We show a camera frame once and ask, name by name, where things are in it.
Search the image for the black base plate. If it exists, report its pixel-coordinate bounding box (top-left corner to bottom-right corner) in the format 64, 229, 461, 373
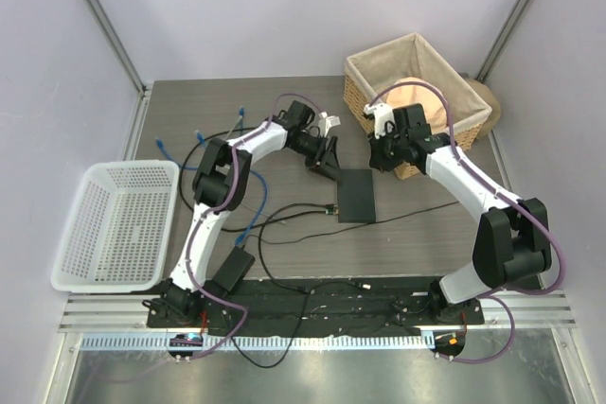
142, 276, 485, 337

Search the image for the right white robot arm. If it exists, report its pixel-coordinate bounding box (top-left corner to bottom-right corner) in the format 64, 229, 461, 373
364, 103, 552, 324

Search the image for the black power cord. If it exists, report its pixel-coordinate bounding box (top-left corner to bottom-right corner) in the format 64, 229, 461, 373
226, 200, 460, 370

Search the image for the tan cloth behind basket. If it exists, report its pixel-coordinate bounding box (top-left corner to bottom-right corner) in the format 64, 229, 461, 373
461, 72, 503, 140

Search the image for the peach cloth bundle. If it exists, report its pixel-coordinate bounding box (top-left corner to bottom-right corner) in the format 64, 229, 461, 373
384, 77, 448, 134

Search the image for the blue ethernet cable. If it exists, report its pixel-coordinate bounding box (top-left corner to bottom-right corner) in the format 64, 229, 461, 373
153, 105, 250, 171
234, 169, 271, 244

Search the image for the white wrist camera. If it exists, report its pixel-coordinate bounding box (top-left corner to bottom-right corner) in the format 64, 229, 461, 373
317, 112, 341, 137
364, 102, 395, 139

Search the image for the black power adapter brick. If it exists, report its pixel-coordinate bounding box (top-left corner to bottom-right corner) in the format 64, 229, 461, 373
212, 247, 255, 295

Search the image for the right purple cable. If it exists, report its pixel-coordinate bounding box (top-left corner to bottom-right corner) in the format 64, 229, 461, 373
368, 80, 567, 363

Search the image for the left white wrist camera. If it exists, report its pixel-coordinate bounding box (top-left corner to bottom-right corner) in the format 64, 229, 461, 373
317, 112, 341, 137

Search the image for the black network switch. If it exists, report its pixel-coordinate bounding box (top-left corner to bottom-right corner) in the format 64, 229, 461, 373
337, 169, 377, 224

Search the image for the black ethernet cable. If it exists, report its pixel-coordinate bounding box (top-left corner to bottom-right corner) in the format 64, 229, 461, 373
174, 127, 257, 216
220, 202, 340, 290

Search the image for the wicker basket with liner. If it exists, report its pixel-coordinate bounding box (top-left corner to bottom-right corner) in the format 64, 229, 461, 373
344, 33, 492, 183

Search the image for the white slotted cable duct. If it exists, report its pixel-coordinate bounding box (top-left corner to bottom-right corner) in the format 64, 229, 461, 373
80, 331, 435, 352

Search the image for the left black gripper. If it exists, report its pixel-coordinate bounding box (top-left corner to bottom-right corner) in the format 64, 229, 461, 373
288, 133, 342, 180

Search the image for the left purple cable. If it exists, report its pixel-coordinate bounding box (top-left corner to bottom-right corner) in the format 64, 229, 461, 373
94, 94, 328, 384

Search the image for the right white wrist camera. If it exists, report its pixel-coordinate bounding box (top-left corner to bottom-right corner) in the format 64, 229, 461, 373
364, 102, 395, 139

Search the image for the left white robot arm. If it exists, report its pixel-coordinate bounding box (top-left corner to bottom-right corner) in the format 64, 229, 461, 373
159, 100, 341, 327

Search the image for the purple cable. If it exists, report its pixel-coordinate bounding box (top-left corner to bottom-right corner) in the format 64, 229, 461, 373
94, 94, 328, 384
368, 80, 567, 363

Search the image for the white plastic basket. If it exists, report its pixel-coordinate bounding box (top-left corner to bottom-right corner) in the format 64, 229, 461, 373
50, 160, 180, 294

